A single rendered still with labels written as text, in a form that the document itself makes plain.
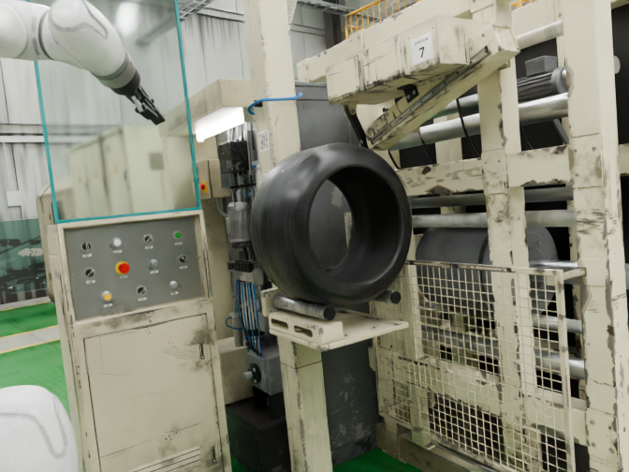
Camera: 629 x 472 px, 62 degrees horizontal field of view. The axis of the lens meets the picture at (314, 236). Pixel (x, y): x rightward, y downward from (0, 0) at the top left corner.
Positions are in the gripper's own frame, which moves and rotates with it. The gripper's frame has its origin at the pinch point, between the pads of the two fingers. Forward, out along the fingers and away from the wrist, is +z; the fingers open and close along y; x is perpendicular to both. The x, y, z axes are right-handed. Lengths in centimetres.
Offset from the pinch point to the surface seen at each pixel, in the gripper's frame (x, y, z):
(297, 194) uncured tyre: -25.4, -25.3, 31.0
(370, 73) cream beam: -67, 10, 46
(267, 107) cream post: -29, 21, 56
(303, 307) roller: -11, -54, 56
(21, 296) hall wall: 475, 278, 724
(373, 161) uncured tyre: -54, -21, 45
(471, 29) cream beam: -97, -1, 28
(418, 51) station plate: -79, -1, 27
